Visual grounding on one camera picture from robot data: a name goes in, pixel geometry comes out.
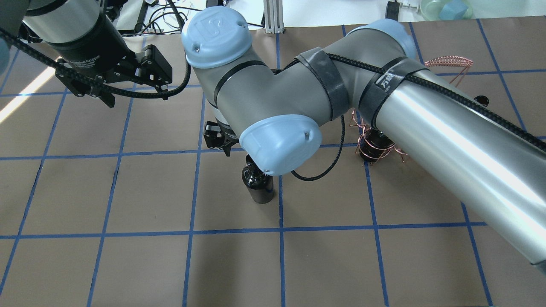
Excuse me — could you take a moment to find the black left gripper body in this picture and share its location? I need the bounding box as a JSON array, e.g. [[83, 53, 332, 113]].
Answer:
[[48, 15, 142, 84]]

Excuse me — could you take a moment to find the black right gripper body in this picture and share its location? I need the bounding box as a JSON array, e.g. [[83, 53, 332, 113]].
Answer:
[[203, 121, 239, 157]]

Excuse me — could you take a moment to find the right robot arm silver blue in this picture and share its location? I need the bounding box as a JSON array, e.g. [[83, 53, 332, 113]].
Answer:
[[181, 6, 546, 271]]

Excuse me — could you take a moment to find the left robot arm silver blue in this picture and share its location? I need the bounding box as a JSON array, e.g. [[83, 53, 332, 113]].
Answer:
[[1, 0, 172, 107]]

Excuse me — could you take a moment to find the near wine bottle in basket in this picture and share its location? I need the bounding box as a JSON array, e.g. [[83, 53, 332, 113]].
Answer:
[[357, 128, 395, 163]]

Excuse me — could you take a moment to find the wine bottle in basket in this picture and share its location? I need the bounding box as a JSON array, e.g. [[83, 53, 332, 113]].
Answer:
[[474, 95, 490, 107], [357, 128, 395, 163]]

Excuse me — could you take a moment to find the far wine bottle in basket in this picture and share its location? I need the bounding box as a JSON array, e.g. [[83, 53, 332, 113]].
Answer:
[[474, 95, 490, 107]]

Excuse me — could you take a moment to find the brown paper table mat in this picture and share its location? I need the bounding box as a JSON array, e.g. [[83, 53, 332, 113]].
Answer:
[[1, 23, 545, 307]]

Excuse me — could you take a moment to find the black power adapter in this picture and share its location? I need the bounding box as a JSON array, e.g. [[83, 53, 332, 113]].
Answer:
[[384, 0, 400, 21]]

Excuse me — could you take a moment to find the green glass bowl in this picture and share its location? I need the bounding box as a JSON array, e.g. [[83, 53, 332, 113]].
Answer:
[[419, 0, 473, 21]]

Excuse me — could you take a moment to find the blue foam cube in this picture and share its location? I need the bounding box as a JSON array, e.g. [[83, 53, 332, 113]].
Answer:
[[438, 0, 469, 20]]

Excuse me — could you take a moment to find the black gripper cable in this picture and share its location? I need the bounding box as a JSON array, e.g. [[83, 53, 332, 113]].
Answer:
[[0, 26, 192, 101]]

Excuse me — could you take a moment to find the aluminium frame post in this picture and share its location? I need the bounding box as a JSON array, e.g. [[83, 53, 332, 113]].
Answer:
[[263, 0, 285, 34]]

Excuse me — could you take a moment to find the copper wire wine basket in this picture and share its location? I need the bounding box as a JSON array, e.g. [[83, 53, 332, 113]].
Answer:
[[350, 55, 474, 165]]

